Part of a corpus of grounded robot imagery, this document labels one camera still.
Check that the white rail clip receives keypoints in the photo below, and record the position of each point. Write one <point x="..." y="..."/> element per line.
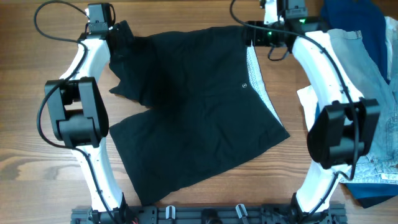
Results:
<point x="242" y="213"/>
<point x="170" y="212"/>

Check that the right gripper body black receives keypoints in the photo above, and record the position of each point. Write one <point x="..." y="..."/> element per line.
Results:
<point x="252" y="34"/>

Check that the black shorts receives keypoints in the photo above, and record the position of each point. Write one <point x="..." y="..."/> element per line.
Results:
<point x="205" y="109"/>

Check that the left white rail clip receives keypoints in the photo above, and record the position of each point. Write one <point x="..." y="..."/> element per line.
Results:
<point x="170" y="212"/>

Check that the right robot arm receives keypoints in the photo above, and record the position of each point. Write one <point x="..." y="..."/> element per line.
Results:
<point x="344" y="129"/>

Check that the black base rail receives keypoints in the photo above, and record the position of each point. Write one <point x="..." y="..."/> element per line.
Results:
<point x="266" y="213"/>

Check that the light blue denim jeans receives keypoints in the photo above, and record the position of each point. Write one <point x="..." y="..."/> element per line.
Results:
<point x="379" y="165"/>

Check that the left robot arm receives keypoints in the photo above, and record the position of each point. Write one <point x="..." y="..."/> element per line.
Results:
<point x="73" y="116"/>

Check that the right white rail clip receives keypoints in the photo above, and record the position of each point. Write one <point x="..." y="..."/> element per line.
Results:
<point x="242" y="213"/>

